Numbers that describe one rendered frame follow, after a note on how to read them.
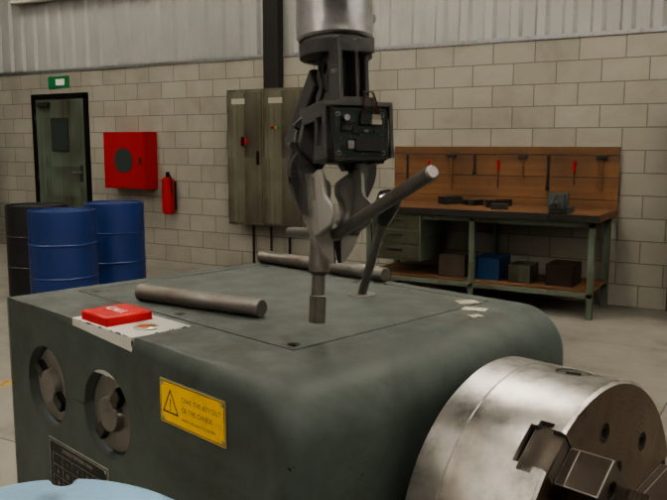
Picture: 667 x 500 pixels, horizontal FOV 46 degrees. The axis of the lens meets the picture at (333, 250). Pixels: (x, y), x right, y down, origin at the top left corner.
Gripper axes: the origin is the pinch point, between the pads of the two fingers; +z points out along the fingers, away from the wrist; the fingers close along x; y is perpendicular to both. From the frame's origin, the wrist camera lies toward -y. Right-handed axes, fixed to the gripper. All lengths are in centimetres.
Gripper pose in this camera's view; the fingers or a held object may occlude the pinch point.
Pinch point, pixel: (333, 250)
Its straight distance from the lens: 78.4
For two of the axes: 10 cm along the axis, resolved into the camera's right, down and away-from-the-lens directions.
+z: 0.3, 10.0, 0.3
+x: 9.3, -0.4, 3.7
